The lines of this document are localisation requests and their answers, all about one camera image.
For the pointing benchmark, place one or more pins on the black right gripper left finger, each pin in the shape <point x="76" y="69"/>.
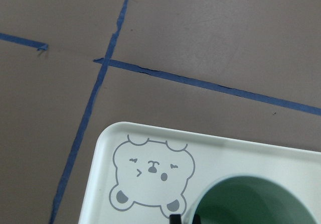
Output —
<point x="175" y="217"/>

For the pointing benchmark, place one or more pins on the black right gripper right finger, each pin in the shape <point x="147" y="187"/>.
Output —
<point x="196" y="218"/>

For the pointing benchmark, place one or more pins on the cream bear print tray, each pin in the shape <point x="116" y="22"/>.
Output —
<point x="140" y="173"/>

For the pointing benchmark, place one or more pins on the pale green plastic cup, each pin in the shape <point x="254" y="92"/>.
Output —
<point x="249" y="199"/>

